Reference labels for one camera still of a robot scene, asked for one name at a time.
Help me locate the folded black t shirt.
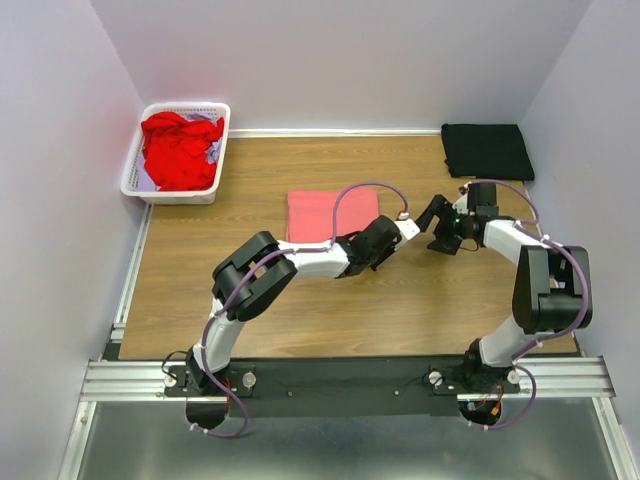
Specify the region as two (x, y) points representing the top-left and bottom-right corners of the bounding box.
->
(441, 124), (535, 182)

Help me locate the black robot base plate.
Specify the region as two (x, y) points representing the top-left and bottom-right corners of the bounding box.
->
(162, 355), (530, 428)

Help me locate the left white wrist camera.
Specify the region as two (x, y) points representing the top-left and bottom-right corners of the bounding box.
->
(395, 211), (421, 242)

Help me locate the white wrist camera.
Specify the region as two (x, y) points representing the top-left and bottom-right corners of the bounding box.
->
(395, 211), (421, 242)
(452, 184), (469, 215)

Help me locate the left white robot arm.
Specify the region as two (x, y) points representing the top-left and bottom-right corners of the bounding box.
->
(186, 213), (420, 395)

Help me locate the pink t shirt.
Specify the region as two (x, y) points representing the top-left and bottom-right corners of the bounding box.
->
(285, 187), (379, 243)

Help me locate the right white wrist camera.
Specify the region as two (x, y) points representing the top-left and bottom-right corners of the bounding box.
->
(452, 184), (469, 215)

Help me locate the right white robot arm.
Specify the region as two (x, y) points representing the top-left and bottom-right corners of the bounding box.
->
(416, 179), (593, 393)

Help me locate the red t shirt in basket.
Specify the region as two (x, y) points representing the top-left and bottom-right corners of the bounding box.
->
(140, 111), (225, 192)

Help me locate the white plastic laundry basket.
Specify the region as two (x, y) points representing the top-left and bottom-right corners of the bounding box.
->
(120, 101), (231, 204)

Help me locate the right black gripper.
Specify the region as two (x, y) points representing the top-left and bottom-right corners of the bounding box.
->
(412, 193), (473, 256)

